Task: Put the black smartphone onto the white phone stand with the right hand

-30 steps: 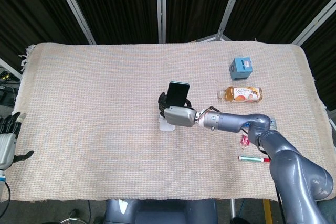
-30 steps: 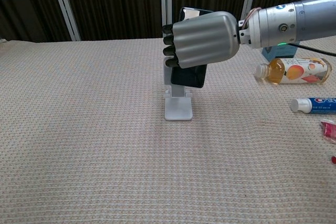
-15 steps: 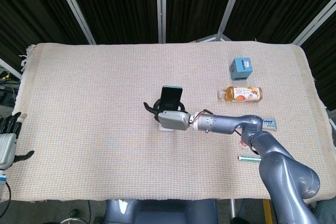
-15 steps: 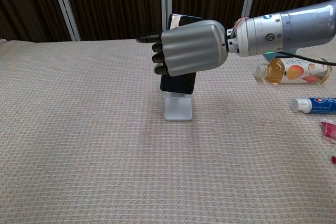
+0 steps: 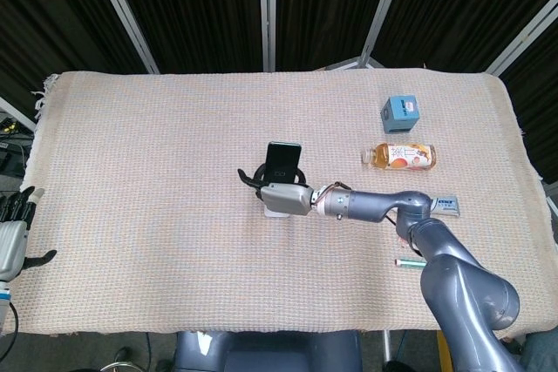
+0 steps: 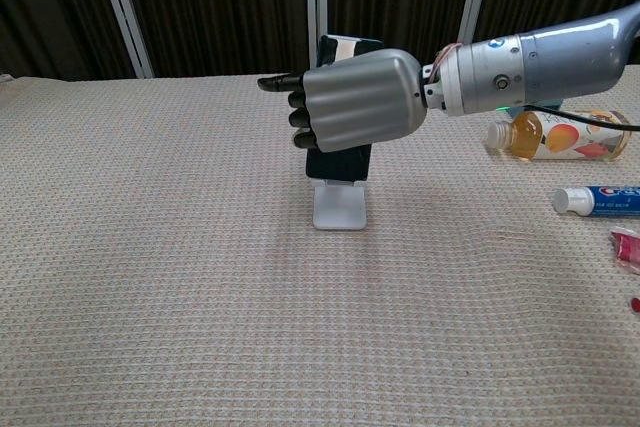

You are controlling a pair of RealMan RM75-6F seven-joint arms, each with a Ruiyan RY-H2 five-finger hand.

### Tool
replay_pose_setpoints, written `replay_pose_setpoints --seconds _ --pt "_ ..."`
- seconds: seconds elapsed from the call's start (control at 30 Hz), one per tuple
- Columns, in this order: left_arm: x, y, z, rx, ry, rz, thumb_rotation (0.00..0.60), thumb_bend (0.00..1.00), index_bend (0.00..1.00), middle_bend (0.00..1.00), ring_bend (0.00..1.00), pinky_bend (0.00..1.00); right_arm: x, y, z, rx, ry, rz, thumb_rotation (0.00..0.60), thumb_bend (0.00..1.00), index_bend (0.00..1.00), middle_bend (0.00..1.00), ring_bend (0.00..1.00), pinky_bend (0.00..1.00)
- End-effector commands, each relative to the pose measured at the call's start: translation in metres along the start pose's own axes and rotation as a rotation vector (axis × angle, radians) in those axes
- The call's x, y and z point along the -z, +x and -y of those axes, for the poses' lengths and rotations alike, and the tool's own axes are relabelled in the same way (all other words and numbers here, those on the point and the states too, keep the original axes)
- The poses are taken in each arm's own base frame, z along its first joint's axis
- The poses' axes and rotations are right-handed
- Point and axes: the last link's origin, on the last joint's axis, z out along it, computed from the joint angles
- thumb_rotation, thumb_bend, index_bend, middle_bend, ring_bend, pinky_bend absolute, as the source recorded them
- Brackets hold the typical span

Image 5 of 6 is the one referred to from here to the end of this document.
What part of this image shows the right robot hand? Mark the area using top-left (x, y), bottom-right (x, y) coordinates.
top-left (237, 164), bottom-right (316, 218)

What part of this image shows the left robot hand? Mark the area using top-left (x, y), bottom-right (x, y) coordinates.
top-left (0, 186), bottom-right (58, 282)

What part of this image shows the black smartphone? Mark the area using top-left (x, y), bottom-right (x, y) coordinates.
top-left (265, 140), bottom-right (303, 185)

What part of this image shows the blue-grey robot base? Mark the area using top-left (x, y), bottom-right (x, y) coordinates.
top-left (174, 330), bottom-right (363, 372)

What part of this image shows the white phone stand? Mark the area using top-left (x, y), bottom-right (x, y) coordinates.
top-left (263, 201), bottom-right (292, 220)

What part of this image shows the blue and white toothpaste tube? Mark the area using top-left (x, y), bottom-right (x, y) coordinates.
top-left (430, 195), bottom-right (460, 218)

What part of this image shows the orange tea bottle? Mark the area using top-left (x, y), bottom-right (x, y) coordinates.
top-left (360, 142), bottom-right (438, 172)

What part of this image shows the beige woven tablecloth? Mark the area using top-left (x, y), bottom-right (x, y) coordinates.
top-left (19, 67), bottom-right (551, 341)

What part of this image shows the small blue box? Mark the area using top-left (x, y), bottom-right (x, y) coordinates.
top-left (381, 95), bottom-right (420, 135)

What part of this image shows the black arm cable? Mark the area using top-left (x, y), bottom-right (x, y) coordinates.
top-left (0, 301), bottom-right (20, 337)

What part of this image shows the cables and equipment pile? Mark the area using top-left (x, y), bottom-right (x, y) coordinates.
top-left (0, 113), bottom-right (34, 178)

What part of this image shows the grey partition frame post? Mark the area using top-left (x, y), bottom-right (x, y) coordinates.
top-left (0, 95), bottom-right (37, 132)
top-left (324, 0), bottom-right (412, 71)
top-left (85, 0), bottom-right (160, 75)
top-left (485, 0), bottom-right (558, 77)
top-left (257, 0), bottom-right (278, 72)

